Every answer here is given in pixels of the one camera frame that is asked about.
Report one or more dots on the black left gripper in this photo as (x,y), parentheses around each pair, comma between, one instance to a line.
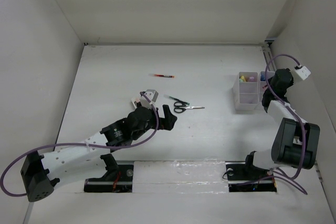
(166,123)

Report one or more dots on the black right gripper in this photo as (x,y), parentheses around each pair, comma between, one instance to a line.
(291,83)

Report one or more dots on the blue capped glue bottle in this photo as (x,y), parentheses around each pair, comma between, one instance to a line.
(262,77)

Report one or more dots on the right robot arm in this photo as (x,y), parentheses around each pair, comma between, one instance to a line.
(296,139)

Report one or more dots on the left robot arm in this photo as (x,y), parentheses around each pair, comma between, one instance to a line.
(43,173)

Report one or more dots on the white divided container right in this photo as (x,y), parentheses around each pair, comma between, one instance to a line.
(270,74)

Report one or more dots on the white divided container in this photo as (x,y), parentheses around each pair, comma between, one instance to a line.
(270,74)
(246,94)

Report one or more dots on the green pen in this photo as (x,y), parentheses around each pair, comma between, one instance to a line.
(176,99)

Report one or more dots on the white divided container left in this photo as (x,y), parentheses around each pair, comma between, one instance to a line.
(246,94)

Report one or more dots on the orange capped red pen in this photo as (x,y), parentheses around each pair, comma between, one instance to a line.
(163,76)

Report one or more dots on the black handled scissors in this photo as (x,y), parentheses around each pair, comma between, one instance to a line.
(180,107)

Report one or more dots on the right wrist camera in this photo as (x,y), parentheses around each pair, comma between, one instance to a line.
(300,73)

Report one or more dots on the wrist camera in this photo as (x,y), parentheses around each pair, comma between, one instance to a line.
(300,73)
(148,98)

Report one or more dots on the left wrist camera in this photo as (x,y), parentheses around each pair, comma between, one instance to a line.
(148,98)

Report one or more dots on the aluminium rail right side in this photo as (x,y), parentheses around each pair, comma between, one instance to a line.
(268,55)

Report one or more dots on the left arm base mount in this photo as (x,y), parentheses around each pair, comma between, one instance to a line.
(118,177)

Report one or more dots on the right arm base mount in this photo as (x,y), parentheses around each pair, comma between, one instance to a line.
(241,177)

